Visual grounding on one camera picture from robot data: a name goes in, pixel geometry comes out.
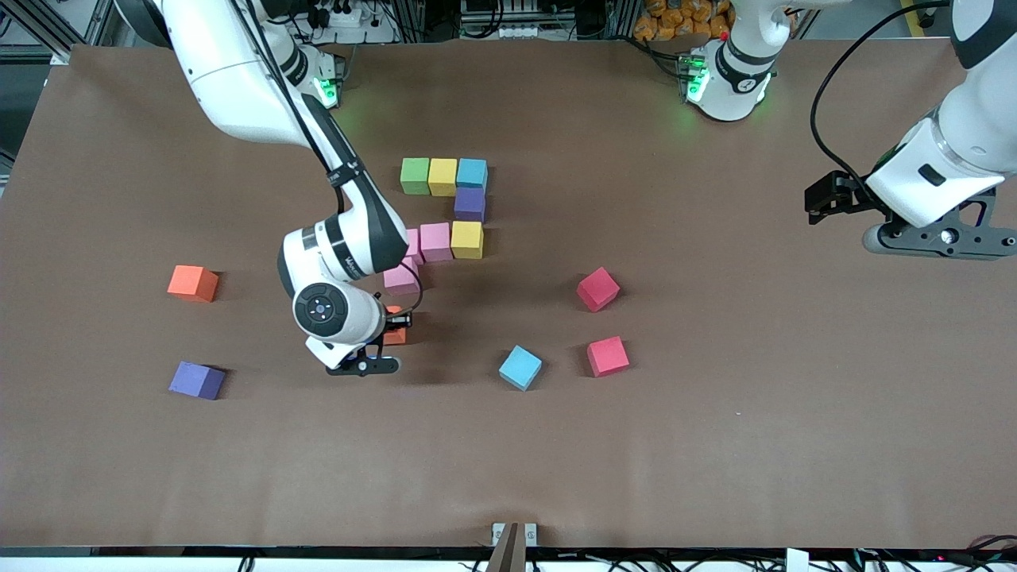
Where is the yellow foam cube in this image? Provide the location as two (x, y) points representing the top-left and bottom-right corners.
(428, 157), (459, 197)
(450, 221), (485, 261)

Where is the purple foam cube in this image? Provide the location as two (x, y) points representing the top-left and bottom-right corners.
(168, 361), (226, 401)
(454, 187), (487, 223)

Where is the green foam cube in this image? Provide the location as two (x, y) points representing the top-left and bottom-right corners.
(400, 157), (431, 196)

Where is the red foam cube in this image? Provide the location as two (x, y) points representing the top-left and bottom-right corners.
(577, 266), (621, 313)
(586, 336), (631, 378)

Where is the bag of orange items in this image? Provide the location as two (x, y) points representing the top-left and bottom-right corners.
(633, 0), (736, 42)

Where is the brown paper table cover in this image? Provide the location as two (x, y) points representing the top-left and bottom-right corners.
(0, 36), (1017, 553)

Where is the white power strip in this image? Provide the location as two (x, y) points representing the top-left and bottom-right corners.
(314, 0), (374, 29)

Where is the grey control box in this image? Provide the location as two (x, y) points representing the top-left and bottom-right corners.
(459, 0), (605, 39)

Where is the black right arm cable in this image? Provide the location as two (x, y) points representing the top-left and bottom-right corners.
(396, 262), (423, 317)

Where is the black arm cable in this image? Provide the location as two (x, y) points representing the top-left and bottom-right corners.
(810, 0), (950, 185)
(396, 262), (423, 317)

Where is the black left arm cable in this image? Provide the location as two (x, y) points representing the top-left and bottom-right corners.
(810, 0), (950, 185)

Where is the aluminium frame profile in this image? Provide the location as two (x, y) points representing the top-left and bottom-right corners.
(16, 0), (120, 64)
(949, 0), (1017, 160)

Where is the grey metal camera bracket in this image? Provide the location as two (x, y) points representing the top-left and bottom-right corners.
(491, 521), (539, 572)

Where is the black cable loop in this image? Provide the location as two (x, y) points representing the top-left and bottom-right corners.
(965, 534), (1017, 561)

